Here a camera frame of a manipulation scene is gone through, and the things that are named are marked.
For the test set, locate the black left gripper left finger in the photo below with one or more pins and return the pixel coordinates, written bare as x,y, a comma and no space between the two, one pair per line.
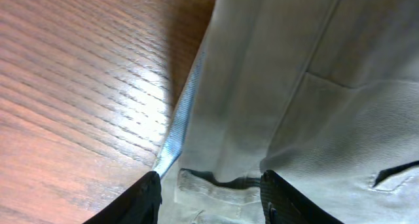
139,204

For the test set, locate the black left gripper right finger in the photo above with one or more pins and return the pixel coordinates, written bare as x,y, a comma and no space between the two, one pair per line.
284,204

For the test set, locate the khaki shorts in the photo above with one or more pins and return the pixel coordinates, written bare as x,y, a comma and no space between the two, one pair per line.
322,92

